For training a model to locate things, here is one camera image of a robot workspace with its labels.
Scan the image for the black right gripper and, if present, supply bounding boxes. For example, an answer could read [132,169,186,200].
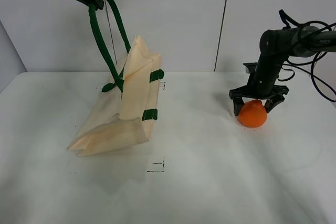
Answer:
[229,85,289,116]

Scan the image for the orange fruit with stem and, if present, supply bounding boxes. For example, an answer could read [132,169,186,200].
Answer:
[238,100,267,128]

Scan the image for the white linen bag green handles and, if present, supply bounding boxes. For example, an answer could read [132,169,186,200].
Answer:
[68,0,164,157]

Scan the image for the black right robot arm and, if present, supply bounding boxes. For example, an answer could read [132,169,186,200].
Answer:
[229,25,335,116]

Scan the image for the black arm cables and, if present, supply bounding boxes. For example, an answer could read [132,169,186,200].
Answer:
[278,9,336,102]

